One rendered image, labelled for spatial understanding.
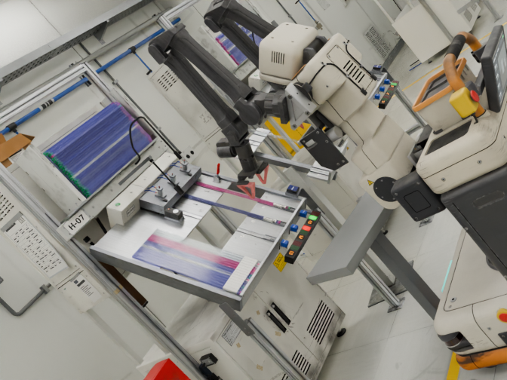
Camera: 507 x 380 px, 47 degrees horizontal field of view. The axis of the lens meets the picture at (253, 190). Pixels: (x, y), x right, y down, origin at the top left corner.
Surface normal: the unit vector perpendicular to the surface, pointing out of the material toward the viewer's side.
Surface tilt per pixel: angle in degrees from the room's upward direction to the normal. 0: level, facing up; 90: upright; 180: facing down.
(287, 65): 90
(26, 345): 90
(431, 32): 90
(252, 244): 46
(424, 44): 90
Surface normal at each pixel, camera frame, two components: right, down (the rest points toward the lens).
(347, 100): -0.44, 0.55
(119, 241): -0.01, -0.80
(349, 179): 0.62, -0.40
